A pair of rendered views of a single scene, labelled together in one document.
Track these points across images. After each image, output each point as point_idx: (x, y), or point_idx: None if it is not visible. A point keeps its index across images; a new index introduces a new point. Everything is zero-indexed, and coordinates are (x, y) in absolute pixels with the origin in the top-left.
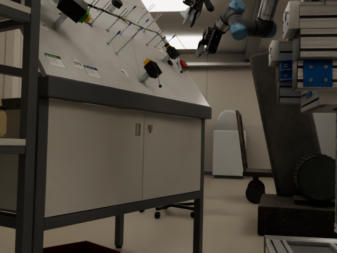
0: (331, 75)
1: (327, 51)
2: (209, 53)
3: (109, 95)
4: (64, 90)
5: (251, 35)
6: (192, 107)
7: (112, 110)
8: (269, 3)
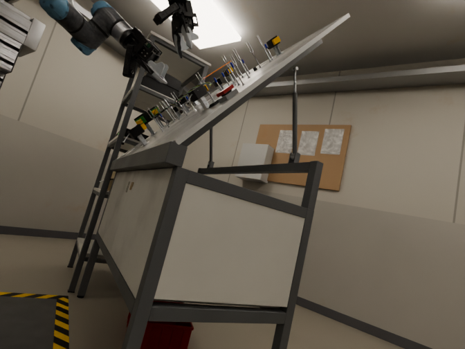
0: None
1: None
2: (148, 72)
3: (118, 163)
4: (112, 165)
5: (70, 33)
6: (149, 152)
7: (125, 173)
8: None
